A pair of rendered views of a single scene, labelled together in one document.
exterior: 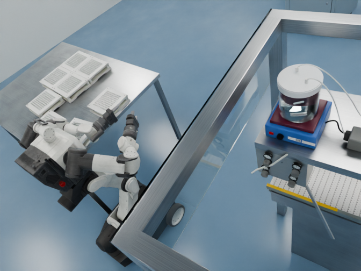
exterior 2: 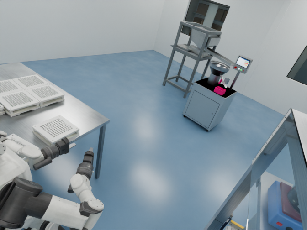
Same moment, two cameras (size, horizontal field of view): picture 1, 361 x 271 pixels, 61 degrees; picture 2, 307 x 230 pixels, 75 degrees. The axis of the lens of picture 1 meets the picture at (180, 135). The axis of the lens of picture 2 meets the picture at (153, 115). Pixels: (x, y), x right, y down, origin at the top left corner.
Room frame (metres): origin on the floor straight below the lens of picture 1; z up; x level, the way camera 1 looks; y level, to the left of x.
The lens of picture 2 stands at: (0.61, 0.43, 2.05)
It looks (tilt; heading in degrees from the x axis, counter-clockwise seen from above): 33 degrees down; 329
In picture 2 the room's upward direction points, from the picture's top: 16 degrees clockwise
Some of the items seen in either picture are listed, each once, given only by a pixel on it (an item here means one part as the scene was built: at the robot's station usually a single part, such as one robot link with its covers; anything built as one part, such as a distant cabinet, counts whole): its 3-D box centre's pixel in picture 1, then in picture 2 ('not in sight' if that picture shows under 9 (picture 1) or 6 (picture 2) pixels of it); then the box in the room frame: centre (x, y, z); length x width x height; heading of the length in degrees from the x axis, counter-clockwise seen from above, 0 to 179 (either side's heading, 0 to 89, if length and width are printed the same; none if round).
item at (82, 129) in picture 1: (86, 132); (29, 155); (1.57, 0.57, 1.07); 0.13 x 0.07 x 0.09; 50
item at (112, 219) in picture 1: (123, 218); not in sight; (1.33, 0.68, 0.28); 0.21 x 0.20 x 0.13; 127
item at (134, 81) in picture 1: (63, 93); (4, 104); (2.44, 0.84, 0.85); 1.50 x 1.10 x 0.04; 35
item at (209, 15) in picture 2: not in sight; (203, 20); (5.99, -3.62, 1.43); 1.32 x 0.01 x 1.11; 26
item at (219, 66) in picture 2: not in sight; (219, 75); (3.17, -2.21, 0.95); 0.49 x 0.36 x 0.38; 26
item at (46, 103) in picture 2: (93, 72); (45, 97); (2.52, 0.52, 0.88); 0.24 x 0.24 x 0.02; 32
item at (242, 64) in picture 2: not in sight; (237, 74); (2.98, -2.41, 1.07); 0.23 x 0.10 x 0.62; 26
